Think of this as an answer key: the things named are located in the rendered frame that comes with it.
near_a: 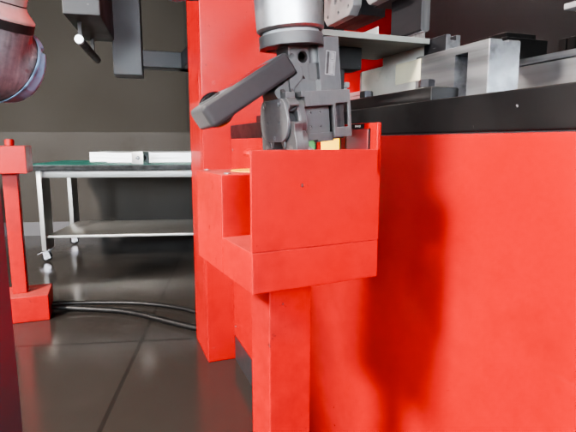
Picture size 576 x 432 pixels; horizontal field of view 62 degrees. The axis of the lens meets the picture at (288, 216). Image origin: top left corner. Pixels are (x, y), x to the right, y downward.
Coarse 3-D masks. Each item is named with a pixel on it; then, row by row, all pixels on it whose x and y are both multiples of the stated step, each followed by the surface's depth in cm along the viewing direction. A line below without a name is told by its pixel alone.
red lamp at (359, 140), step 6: (354, 132) 58; (360, 132) 57; (366, 132) 56; (348, 138) 59; (354, 138) 58; (360, 138) 57; (366, 138) 56; (348, 144) 59; (354, 144) 58; (360, 144) 57; (366, 144) 56
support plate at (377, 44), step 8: (328, 32) 79; (336, 32) 79; (344, 32) 80; (352, 32) 80; (344, 40) 83; (352, 40) 83; (360, 40) 83; (368, 40) 83; (376, 40) 83; (384, 40) 83; (392, 40) 83; (400, 40) 83; (408, 40) 84; (416, 40) 85; (424, 40) 85; (368, 48) 89; (376, 48) 89; (384, 48) 89; (392, 48) 89; (400, 48) 89; (408, 48) 89; (368, 56) 97; (376, 56) 97; (384, 56) 97
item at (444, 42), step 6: (444, 36) 82; (450, 36) 82; (456, 36) 83; (432, 42) 85; (438, 42) 84; (444, 42) 82; (450, 42) 82; (456, 42) 83; (426, 48) 87; (432, 48) 85; (438, 48) 84; (444, 48) 82; (450, 48) 82; (426, 54) 87
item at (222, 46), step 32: (224, 0) 163; (192, 32) 173; (224, 32) 164; (384, 32) 186; (192, 64) 177; (224, 64) 166; (256, 64) 170; (192, 96) 180; (192, 128) 183; (224, 128) 169; (192, 160) 187; (224, 160) 171; (192, 192) 192; (224, 288) 177; (224, 320) 179; (224, 352) 181
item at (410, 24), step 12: (396, 0) 96; (408, 0) 92; (420, 0) 89; (396, 12) 96; (408, 12) 92; (420, 12) 89; (396, 24) 96; (408, 24) 92; (420, 24) 89; (408, 36) 94; (420, 36) 91
